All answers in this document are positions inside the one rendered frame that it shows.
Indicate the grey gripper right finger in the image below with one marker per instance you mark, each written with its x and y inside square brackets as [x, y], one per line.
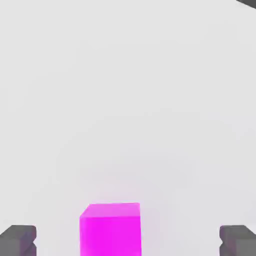
[239, 242]

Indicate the small magenta cube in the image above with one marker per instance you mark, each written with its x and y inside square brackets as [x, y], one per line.
[110, 234]

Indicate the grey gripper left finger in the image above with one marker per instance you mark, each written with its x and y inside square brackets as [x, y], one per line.
[16, 242]

